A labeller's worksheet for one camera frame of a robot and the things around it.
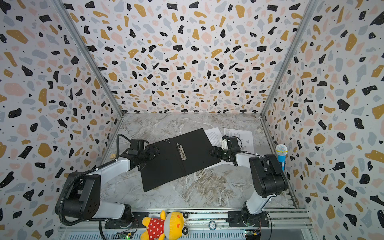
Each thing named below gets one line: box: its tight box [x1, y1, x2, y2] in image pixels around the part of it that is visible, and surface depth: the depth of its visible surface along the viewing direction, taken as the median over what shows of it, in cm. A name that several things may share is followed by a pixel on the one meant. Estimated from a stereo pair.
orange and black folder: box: [140, 128, 221, 193], surface depth 97 cm
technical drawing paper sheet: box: [224, 128, 255, 154], surface depth 112 cm
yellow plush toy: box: [141, 210, 189, 240], surface depth 68 cm
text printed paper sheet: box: [205, 127, 223, 148], surface depth 112 cm
